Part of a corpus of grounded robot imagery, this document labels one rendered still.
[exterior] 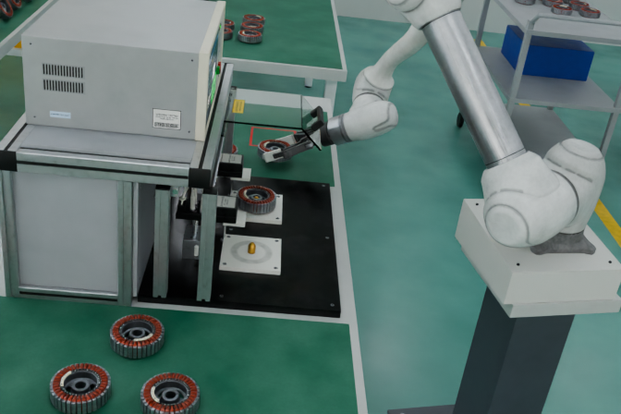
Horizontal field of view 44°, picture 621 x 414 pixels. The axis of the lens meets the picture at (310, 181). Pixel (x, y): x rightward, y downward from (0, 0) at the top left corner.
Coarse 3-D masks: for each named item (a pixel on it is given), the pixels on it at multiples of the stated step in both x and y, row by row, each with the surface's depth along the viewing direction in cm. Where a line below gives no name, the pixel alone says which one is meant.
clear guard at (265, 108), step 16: (240, 96) 209; (256, 96) 211; (272, 96) 212; (288, 96) 213; (256, 112) 201; (272, 112) 202; (288, 112) 203; (304, 112) 207; (304, 128) 196; (320, 144) 200
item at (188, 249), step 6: (186, 228) 191; (198, 228) 191; (186, 234) 189; (198, 234) 189; (186, 240) 186; (192, 240) 186; (198, 240) 187; (186, 246) 187; (192, 246) 187; (186, 252) 188; (192, 252) 188; (186, 258) 189; (192, 258) 189; (198, 258) 189
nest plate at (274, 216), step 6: (234, 192) 219; (276, 198) 219; (282, 198) 220; (276, 204) 216; (240, 210) 211; (276, 210) 213; (246, 216) 208; (252, 216) 208; (258, 216) 209; (264, 216) 209; (270, 216) 209; (276, 216) 210; (258, 222) 208; (264, 222) 208; (270, 222) 208; (276, 222) 208
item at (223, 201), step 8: (224, 200) 186; (232, 200) 187; (200, 208) 186; (224, 208) 183; (232, 208) 183; (176, 216) 183; (184, 216) 184; (192, 216) 184; (200, 216) 184; (216, 216) 184; (224, 216) 184; (232, 216) 184; (240, 216) 188; (192, 224) 186; (224, 224) 185; (232, 224) 185; (240, 224) 185; (192, 232) 187
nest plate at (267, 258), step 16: (224, 240) 196; (240, 240) 197; (256, 240) 198; (272, 240) 199; (224, 256) 189; (240, 256) 190; (256, 256) 191; (272, 256) 192; (256, 272) 187; (272, 272) 187
